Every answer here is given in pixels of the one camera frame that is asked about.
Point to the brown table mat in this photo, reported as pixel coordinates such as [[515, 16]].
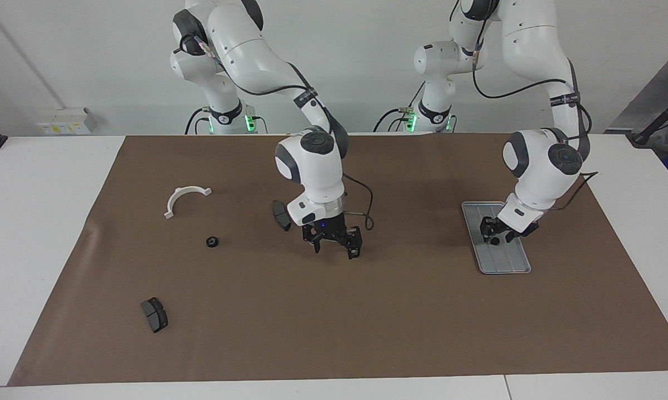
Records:
[[334, 311]]

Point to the black stand pole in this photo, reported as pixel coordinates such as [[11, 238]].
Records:
[[642, 138]]

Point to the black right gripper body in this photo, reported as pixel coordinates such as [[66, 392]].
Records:
[[329, 229]]

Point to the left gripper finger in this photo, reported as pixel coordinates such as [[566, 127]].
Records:
[[486, 233], [512, 238]]

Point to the white wall socket box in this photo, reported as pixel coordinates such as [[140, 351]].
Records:
[[61, 126]]

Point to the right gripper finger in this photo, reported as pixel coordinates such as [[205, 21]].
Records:
[[317, 245], [355, 239]]

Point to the grey metal panel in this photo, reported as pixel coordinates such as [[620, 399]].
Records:
[[662, 83]]

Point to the grey metal tray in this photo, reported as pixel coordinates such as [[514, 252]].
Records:
[[512, 261]]

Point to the white curved plastic bracket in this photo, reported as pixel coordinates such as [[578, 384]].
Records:
[[174, 199]]

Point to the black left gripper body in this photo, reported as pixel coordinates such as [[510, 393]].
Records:
[[498, 226]]

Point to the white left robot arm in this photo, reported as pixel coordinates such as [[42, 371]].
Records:
[[539, 166]]

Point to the dark grey brake pad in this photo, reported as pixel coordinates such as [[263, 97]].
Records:
[[155, 316], [279, 214]]

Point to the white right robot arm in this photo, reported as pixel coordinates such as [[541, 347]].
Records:
[[312, 166]]

